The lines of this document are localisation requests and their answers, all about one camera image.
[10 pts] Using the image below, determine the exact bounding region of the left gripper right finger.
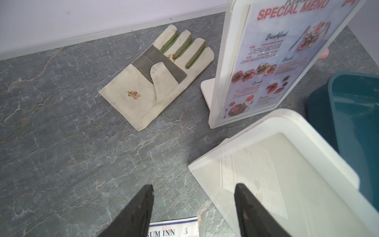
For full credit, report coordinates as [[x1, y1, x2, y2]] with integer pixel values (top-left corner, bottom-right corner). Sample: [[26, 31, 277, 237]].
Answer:
[[234, 183, 290, 237]]

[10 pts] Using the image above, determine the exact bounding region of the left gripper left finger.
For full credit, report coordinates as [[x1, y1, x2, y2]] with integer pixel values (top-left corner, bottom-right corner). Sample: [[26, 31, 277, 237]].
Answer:
[[99, 184, 154, 237]]

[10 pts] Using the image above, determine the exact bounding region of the dim sum menu sheet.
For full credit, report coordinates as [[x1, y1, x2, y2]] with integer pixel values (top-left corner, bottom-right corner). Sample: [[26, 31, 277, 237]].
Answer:
[[147, 217, 199, 237]]

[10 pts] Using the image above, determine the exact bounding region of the white menu holder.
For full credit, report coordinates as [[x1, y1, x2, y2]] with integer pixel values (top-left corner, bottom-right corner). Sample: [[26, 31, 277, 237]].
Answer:
[[208, 1, 364, 128], [189, 109, 379, 237]]

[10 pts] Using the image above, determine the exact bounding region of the special menu sheet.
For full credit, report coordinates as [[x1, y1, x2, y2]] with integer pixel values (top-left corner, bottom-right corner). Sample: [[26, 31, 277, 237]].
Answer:
[[219, 0, 358, 122]]

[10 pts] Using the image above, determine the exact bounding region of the teal plastic tray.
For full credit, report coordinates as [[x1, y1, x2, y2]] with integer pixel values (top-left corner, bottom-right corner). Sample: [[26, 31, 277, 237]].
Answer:
[[306, 72, 379, 209]]

